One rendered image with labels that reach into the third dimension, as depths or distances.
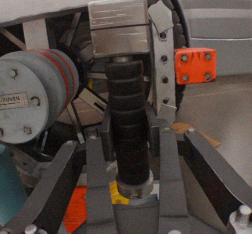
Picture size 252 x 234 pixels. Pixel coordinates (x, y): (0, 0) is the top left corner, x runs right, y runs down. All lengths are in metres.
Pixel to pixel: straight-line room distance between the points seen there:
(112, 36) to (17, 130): 0.20
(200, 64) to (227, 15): 0.48
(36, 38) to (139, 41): 0.29
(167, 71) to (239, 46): 0.55
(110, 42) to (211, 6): 0.71
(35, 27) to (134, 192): 0.35
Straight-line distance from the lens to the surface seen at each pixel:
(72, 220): 0.62
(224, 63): 0.88
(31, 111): 0.29
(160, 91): 0.41
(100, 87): 0.90
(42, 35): 0.43
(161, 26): 0.40
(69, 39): 0.51
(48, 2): 0.22
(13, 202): 0.47
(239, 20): 0.91
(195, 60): 0.42
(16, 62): 0.28
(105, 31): 0.17
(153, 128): 0.16
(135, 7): 0.17
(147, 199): 1.08
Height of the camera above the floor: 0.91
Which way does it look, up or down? 19 degrees down
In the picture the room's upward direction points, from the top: 6 degrees counter-clockwise
